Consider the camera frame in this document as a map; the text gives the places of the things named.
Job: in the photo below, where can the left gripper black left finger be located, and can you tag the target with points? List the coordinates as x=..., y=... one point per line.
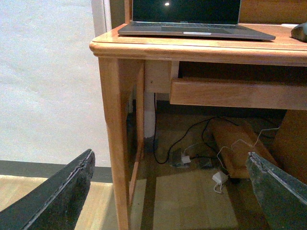
x=56, y=204

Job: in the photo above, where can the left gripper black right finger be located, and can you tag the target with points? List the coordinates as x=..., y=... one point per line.
x=282, y=197

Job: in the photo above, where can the wooden keyboard tray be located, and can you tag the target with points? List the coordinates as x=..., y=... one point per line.
x=236, y=93

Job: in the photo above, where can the white computer mouse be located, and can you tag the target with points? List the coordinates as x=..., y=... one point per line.
x=300, y=32

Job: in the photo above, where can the white charger adapter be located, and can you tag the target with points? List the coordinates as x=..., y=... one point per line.
x=220, y=178

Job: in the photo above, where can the wooden rolling stand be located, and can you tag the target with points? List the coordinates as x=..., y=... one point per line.
x=234, y=143

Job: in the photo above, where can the white plug adapter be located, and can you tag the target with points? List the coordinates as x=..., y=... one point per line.
x=185, y=159

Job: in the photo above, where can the white pipe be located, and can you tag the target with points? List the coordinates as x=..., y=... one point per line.
x=149, y=114

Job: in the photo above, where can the wooden desk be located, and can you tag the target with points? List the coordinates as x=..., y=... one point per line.
x=138, y=63

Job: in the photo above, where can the grey laptop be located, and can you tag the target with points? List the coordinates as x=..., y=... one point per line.
x=196, y=18

